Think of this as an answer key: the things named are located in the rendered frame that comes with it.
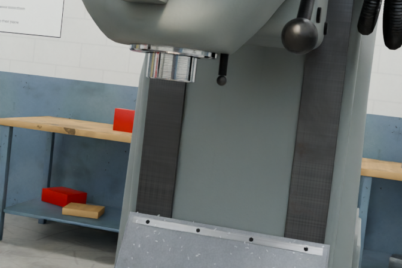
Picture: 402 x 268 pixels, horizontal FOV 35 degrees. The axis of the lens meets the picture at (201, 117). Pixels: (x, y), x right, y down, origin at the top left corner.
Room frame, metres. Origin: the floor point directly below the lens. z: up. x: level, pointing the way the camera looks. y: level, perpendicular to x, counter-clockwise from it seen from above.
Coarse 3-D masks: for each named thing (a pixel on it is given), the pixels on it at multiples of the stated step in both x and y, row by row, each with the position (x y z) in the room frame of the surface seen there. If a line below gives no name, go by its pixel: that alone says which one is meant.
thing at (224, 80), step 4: (220, 56) 0.59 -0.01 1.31; (224, 56) 0.59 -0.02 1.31; (228, 56) 0.59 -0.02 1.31; (220, 60) 0.59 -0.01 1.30; (224, 60) 0.59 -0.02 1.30; (220, 64) 0.59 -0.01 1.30; (224, 64) 0.59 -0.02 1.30; (220, 68) 0.59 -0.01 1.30; (224, 68) 0.59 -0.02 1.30; (220, 72) 0.59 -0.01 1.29; (224, 72) 0.59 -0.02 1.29; (220, 76) 0.59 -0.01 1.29; (220, 80) 0.59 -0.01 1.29; (224, 80) 0.59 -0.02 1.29; (220, 84) 0.59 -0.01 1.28; (224, 84) 0.59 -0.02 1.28
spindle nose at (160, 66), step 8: (152, 56) 0.59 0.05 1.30; (160, 56) 0.59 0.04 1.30; (168, 56) 0.58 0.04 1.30; (176, 56) 0.58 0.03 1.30; (184, 56) 0.59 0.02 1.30; (152, 64) 0.59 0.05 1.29; (160, 64) 0.59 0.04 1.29; (168, 64) 0.58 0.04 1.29; (176, 64) 0.58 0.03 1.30; (184, 64) 0.59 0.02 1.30; (192, 64) 0.59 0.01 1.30; (152, 72) 0.59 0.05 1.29; (160, 72) 0.59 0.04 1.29; (168, 72) 0.58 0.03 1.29; (176, 72) 0.58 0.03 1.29; (184, 72) 0.59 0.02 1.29; (192, 72) 0.60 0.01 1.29; (176, 80) 0.59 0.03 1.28; (184, 80) 0.59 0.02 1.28; (192, 80) 0.60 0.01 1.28
